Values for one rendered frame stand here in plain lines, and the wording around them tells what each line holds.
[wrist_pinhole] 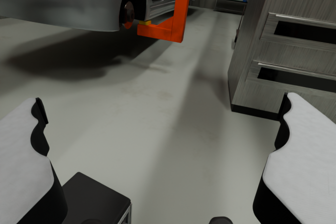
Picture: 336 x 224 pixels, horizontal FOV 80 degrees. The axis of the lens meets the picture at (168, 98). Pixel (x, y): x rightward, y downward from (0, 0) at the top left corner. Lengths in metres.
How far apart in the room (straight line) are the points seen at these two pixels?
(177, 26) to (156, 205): 2.28
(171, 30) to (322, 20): 1.73
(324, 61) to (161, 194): 1.94
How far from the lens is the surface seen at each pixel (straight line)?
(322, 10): 2.35
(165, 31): 3.06
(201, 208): 1.56
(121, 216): 1.13
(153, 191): 1.57
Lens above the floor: 1.29
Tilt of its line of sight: 30 degrees down
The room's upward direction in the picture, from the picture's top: 8 degrees clockwise
